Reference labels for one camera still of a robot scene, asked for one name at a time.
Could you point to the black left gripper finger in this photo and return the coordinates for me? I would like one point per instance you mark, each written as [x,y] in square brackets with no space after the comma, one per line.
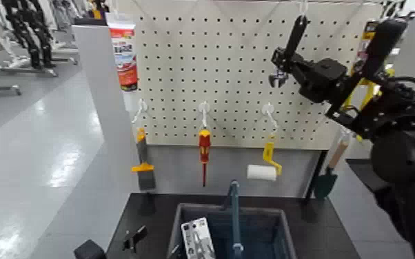
[134,238]

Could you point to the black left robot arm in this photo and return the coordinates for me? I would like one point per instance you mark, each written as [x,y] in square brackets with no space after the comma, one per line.
[90,250]

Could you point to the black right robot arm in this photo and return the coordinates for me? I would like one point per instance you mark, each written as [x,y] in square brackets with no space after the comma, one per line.
[403,155]

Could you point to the white carded tool package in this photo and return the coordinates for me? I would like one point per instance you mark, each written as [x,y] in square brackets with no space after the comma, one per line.
[196,235]

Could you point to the black humanoid robot on stand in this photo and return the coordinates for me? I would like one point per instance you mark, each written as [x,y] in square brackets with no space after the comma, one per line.
[30,29]

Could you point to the beige perforated pegboard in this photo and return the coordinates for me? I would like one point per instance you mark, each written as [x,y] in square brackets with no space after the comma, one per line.
[211,54]

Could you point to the white red sealant tube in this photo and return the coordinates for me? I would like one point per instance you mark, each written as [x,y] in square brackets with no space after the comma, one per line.
[124,54]

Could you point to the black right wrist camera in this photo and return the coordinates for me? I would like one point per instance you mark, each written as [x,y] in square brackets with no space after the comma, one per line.
[386,43]

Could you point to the black adjustable wrench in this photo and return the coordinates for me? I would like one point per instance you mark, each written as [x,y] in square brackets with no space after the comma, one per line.
[298,32]

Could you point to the red yellow screwdriver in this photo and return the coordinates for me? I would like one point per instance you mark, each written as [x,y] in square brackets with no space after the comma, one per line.
[204,144]

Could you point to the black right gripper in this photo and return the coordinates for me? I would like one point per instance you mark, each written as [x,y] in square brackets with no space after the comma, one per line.
[321,79]

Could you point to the white pegboard hook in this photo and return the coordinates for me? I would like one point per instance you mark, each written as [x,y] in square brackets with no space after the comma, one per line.
[204,107]
[141,105]
[303,7]
[267,108]

